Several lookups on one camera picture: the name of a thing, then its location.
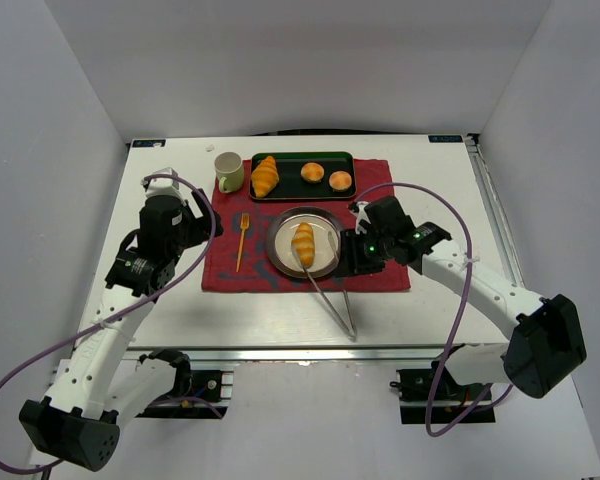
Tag small striped croissant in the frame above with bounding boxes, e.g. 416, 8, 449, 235
291, 222, 315, 268

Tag metal tongs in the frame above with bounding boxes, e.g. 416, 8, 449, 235
292, 246, 357, 341

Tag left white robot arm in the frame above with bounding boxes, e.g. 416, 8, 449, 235
19, 190, 223, 472

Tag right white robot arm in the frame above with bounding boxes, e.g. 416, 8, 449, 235
334, 196, 587, 399

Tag orange plastic fork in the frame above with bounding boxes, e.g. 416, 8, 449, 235
235, 212, 250, 272

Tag red patterned placemat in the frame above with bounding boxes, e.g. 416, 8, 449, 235
201, 159, 411, 293

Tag pale green mug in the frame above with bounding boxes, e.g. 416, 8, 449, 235
214, 152, 244, 194

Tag large orange croissant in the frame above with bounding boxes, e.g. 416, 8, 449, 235
251, 156, 279, 198

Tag dark rimmed white plate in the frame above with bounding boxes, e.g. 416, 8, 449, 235
265, 206, 344, 279

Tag right round bun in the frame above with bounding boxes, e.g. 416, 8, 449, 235
329, 171, 353, 192

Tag round bun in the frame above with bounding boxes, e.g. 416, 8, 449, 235
301, 162, 324, 183
329, 171, 353, 192

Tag dark green tray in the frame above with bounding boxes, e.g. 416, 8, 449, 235
249, 151, 357, 202

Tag left blue label sticker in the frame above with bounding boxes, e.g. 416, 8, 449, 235
131, 139, 166, 148

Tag blue label sticker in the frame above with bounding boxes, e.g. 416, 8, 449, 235
131, 139, 166, 148
428, 135, 464, 143

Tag left round bun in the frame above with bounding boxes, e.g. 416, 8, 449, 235
301, 162, 324, 183

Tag right blue label sticker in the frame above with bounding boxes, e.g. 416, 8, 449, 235
428, 135, 464, 143

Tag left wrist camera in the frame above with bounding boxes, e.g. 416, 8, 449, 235
141, 167, 183, 200

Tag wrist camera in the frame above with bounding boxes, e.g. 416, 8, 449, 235
141, 167, 183, 200
348, 201, 371, 235

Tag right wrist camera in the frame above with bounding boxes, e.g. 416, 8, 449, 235
348, 201, 371, 235

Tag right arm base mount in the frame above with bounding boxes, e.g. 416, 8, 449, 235
389, 369, 496, 426

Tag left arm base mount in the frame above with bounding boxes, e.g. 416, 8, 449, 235
137, 370, 234, 420

